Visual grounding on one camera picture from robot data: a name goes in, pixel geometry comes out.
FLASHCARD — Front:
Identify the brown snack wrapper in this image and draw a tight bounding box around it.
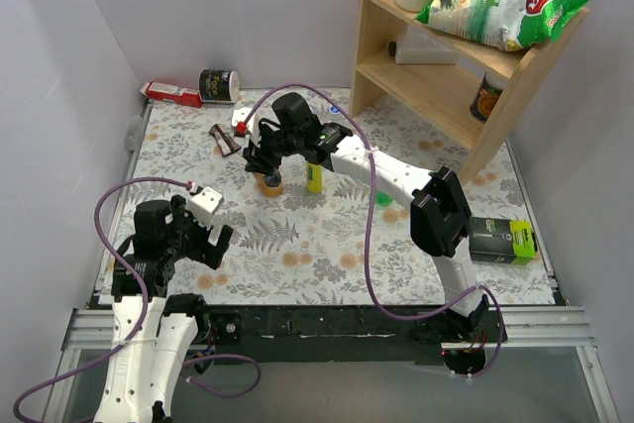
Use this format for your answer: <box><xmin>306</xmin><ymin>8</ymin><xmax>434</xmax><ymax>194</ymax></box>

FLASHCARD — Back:
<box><xmin>209</xmin><ymin>124</ymin><xmax>241</xmax><ymax>158</ymax></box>

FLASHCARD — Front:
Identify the green plastic bottle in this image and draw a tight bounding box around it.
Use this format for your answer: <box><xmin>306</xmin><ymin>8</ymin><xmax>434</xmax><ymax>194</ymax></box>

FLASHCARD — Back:
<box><xmin>374</xmin><ymin>191</ymin><xmax>393</xmax><ymax>207</ymax></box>

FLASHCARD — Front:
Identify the purple cable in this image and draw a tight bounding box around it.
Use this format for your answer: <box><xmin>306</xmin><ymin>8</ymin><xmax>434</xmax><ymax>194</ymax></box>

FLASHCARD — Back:
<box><xmin>12</xmin><ymin>175</ymin><xmax>263</xmax><ymax>423</ymax></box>
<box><xmin>237</xmin><ymin>84</ymin><xmax>507</xmax><ymax>380</ymax></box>

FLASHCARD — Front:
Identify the green chips bag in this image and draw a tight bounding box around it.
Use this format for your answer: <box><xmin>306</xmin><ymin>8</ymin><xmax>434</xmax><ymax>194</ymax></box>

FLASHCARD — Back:
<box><xmin>416</xmin><ymin>0</ymin><xmax>589</xmax><ymax>52</ymax></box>

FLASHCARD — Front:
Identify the dark tin can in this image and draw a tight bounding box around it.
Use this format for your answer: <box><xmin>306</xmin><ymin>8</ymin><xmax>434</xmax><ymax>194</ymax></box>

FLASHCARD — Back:
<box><xmin>470</xmin><ymin>72</ymin><xmax>507</xmax><ymax>122</ymax></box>

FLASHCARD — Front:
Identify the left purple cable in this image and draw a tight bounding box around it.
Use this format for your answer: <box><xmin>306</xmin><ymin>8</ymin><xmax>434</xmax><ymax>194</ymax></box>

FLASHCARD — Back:
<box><xmin>12</xmin><ymin>175</ymin><xmax>263</xmax><ymax>423</ymax></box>

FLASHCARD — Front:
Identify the black cylindrical can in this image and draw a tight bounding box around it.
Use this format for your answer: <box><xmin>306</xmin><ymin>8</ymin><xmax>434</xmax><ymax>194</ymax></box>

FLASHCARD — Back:
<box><xmin>198</xmin><ymin>69</ymin><xmax>240</xmax><ymax>104</ymax></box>

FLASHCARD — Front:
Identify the red white box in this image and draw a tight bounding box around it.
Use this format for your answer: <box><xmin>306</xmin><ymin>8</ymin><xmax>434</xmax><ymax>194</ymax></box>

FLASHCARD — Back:
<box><xmin>140</xmin><ymin>81</ymin><xmax>203</xmax><ymax>108</ymax></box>

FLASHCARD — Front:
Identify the wooden shelf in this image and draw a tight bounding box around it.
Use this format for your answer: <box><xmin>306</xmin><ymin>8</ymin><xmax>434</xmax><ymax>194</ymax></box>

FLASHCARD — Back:
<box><xmin>350</xmin><ymin>0</ymin><xmax>588</xmax><ymax>183</ymax></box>

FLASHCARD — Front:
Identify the yellow squeeze bottle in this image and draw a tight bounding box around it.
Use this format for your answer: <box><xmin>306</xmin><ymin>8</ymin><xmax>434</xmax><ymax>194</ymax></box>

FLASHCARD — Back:
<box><xmin>306</xmin><ymin>162</ymin><xmax>323</xmax><ymax>194</ymax></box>

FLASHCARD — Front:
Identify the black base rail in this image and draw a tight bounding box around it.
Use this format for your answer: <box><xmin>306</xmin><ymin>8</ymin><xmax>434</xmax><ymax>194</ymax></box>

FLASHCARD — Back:
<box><xmin>61</xmin><ymin>303</ymin><xmax>595</xmax><ymax>368</ymax></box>

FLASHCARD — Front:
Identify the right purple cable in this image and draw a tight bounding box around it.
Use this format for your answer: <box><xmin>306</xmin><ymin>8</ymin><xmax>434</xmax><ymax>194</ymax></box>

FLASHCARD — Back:
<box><xmin>237</xmin><ymin>84</ymin><xmax>507</xmax><ymax>380</ymax></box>

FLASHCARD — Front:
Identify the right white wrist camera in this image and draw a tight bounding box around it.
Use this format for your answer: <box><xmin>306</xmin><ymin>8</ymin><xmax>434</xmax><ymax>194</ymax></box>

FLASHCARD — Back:
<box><xmin>231</xmin><ymin>107</ymin><xmax>261</xmax><ymax>145</ymax></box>

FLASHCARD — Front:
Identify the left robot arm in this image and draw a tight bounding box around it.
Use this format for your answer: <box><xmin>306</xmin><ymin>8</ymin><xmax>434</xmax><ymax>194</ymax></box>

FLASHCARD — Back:
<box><xmin>94</xmin><ymin>187</ymin><xmax>233</xmax><ymax>422</ymax></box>

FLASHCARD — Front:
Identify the black green box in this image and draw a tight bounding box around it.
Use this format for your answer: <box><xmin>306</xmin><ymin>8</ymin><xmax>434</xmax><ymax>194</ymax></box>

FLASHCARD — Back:
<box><xmin>469</xmin><ymin>217</ymin><xmax>538</xmax><ymax>265</ymax></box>

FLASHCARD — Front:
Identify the orange juice bottle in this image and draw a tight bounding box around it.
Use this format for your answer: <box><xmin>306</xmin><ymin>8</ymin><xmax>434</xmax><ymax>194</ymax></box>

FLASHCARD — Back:
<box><xmin>253</xmin><ymin>172</ymin><xmax>283</xmax><ymax>198</ymax></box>

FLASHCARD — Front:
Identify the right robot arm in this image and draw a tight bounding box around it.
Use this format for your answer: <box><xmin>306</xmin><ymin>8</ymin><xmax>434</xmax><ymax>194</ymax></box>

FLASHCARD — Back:
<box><xmin>232</xmin><ymin>92</ymin><xmax>488</xmax><ymax>342</ymax></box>

